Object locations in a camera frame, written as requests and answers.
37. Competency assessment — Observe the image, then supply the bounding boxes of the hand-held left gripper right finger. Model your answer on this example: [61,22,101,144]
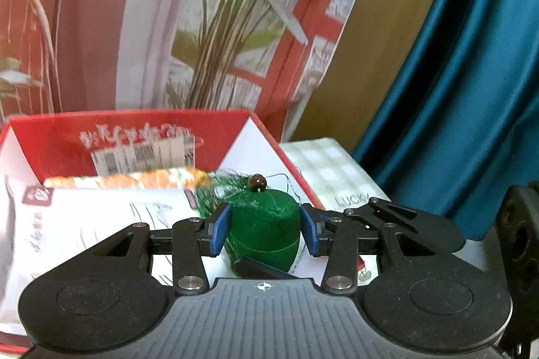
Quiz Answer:
[300,203,439,294]

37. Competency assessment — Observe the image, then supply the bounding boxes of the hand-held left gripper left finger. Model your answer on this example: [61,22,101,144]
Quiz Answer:
[90,203,233,296]

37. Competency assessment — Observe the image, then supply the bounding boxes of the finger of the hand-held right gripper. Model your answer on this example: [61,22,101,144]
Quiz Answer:
[343,197,422,234]

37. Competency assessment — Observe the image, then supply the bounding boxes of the green cloth pouch with bead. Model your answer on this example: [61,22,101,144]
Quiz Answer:
[196,169,302,275]

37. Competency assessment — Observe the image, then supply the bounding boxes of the white packet red green print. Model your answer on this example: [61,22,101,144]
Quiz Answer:
[290,247,382,292]

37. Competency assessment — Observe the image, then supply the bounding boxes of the orange printed packet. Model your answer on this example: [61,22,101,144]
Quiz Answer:
[44,167,211,191]

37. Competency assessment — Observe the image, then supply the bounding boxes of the white packet with maroon logo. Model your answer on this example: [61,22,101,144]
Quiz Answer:
[0,174,211,326]

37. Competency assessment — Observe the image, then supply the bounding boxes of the red strawberry print cardboard box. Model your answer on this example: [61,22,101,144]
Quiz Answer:
[0,109,327,355]

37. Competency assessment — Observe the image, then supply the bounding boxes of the brown wooden panel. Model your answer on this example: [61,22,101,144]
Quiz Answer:
[295,0,464,153]

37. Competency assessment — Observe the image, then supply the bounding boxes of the teal curtain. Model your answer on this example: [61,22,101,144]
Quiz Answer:
[351,0,539,242]

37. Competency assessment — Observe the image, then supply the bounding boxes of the printed room scene wall poster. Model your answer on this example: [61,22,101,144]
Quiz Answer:
[0,0,390,143]

